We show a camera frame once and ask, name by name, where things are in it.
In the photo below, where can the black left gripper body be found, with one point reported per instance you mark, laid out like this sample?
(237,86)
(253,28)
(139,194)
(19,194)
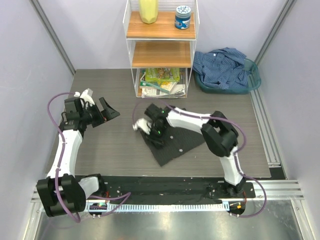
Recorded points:
(95,117)

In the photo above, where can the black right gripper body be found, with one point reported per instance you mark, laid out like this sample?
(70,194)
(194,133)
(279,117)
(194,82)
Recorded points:
(157,135)

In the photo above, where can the black pinstripe long sleeve shirt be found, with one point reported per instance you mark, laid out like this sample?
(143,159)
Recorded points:
(174,143)

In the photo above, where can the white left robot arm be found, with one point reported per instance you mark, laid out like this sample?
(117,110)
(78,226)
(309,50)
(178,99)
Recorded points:
(60,192)

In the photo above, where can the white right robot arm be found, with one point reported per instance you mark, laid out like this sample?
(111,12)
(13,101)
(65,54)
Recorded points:
(218,133)

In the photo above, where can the stack of books and papers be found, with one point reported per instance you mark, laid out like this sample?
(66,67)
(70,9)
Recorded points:
(162,90)

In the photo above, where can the blue checked long sleeve shirt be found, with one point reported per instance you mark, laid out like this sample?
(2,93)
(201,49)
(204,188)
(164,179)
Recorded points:
(221,69)

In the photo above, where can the teal plastic basin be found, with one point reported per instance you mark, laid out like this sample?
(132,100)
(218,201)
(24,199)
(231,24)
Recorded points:
(253,81)

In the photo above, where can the yellow vase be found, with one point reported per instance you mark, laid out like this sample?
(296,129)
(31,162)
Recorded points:
(148,11)

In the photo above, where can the blue lidded jar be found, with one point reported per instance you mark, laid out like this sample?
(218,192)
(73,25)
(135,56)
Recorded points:
(182,17)

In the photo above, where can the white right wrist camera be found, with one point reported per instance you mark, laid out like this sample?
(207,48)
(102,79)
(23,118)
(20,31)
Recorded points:
(142,124)

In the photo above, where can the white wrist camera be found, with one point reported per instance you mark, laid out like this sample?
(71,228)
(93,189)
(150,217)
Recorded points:
(86,96)
(142,124)

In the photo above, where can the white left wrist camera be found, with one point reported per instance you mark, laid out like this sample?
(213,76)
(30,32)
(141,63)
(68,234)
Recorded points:
(86,96)

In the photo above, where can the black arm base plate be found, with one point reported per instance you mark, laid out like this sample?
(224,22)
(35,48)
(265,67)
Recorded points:
(155,190)

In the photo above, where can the white wire wooden shelf unit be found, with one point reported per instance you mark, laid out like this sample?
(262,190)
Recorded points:
(160,44)

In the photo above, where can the perforated metal rail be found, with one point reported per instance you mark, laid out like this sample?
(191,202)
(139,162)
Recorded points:
(99,207)

